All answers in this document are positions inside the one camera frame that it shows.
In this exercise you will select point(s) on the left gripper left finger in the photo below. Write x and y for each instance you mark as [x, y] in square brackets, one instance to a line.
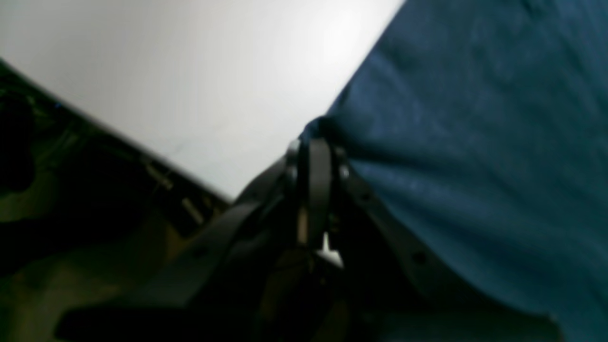
[246, 278]

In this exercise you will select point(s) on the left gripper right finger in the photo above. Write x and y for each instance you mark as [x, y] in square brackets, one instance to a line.
[422, 299]

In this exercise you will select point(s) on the dark blue T-shirt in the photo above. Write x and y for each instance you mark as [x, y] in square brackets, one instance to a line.
[482, 125]

